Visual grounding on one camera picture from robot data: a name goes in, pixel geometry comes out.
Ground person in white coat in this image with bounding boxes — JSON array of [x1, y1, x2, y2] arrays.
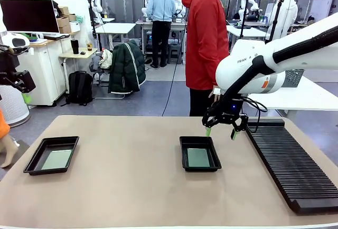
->
[[265, 0, 298, 41]]

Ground black right arm cable sleeve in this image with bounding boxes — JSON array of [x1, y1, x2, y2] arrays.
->
[[211, 24, 338, 113]]

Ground grey chair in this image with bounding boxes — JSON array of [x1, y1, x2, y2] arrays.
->
[[89, 54, 110, 87]]

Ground black slotted PCB rack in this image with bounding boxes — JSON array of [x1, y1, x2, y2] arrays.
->
[[245, 119, 338, 214]]

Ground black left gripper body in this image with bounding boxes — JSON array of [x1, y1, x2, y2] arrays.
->
[[0, 52, 19, 86]]

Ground small wooden side table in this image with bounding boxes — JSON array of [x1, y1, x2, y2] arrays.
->
[[58, 48, 99, 83]]

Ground black tripod stand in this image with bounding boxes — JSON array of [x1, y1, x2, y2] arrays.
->
[[268, 0, 286, 42], [237, 0, 252, 40]]

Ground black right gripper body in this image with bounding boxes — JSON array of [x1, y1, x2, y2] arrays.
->
[[213, 97, 245, 124]]

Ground grey mesh basket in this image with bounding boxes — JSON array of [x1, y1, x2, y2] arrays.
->
[[284, 68, 305, 89]]

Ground white cabinet wooden top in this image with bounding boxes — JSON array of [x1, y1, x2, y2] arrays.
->
[[15, 31, 81, 107]]

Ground dark green jacket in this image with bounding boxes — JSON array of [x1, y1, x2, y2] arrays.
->
[[108, 40, 147, 95]]

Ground green plastic item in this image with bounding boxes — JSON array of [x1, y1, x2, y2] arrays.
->
[[10, 32, 31, 41]]

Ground black computer monitor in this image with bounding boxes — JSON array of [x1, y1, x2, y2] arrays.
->
[[0, 0, 61, 34]]

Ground green circuit board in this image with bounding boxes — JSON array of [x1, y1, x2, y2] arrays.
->
[[187, 148, 211, 168], [41, 149, 73, 170]]

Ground person's right hand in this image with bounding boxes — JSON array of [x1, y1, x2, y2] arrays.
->
[[208, 91, 222, 103]]

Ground white perforated cylinder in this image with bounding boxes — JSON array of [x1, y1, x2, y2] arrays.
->
[[0, 85, 30, 128]]

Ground white background table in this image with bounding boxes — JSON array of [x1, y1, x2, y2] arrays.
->
[[226, 24, 271, 43]]

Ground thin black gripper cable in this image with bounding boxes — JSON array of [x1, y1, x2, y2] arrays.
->
[[241, 97, 269, 132]]

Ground black backpack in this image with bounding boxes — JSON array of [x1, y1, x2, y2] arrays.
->
[[61, 70, 94, 107]]

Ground person in red jacket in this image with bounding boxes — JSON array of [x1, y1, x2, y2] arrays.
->
[[181, 0, 238, 117]]

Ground black tumbler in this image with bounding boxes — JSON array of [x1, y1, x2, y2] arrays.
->
[[70, 39, 80, 55]]

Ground black ESD tray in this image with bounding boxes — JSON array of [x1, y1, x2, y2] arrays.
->
[[23, 136, 80, 176], [179, 136, 222, 172]]

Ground person in blue sweater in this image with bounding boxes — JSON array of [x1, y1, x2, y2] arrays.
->
[[146, 0, 176, 69]]

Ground grey workbench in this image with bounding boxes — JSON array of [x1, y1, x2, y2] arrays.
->
[[135, 19, 187, 55]]

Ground black hanging cable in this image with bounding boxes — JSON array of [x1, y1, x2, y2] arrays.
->
[[162, 7, 189, 117]]

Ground white cloth bag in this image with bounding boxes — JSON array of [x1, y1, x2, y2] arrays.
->
[[99, 49, 114, 70]]

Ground black keyboard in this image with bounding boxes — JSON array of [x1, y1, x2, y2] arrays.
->
[[43, 33, 71, 41]]

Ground white desk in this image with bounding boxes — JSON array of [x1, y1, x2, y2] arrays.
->
[[94, 22, 137, 51]]

